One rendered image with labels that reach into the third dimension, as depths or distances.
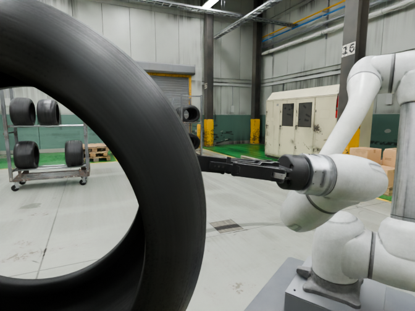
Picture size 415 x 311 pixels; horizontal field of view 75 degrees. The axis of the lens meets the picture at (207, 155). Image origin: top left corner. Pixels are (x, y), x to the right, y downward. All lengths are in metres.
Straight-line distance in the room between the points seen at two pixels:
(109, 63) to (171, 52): 11.88
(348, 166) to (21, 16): 0.58
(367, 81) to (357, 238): 0.50
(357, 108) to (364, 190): 0.33
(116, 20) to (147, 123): 11.75
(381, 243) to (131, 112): 0.89
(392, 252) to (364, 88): 0.50
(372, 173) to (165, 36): 11.85
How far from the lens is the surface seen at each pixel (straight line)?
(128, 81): 0.33
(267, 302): 1.17
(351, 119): 0.90
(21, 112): 5.75
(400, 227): 1.02
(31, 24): 0.34
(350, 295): 1.11
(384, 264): 1.03
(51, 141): 11.44
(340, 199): 0.65
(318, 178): 0.58
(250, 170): 0.50
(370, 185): 0.66
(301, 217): 0.73
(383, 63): 1.10
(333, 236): 1.01
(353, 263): 1.03
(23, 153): 5.79
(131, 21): 12.12
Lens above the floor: 1.34
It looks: 8 degrees down
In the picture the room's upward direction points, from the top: straight up
